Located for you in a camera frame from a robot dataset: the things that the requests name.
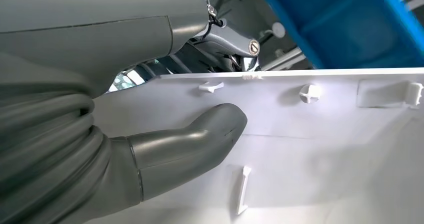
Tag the large blue shelf rack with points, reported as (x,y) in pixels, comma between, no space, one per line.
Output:
(348,23)

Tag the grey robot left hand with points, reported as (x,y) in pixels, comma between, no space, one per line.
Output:
(82,33)

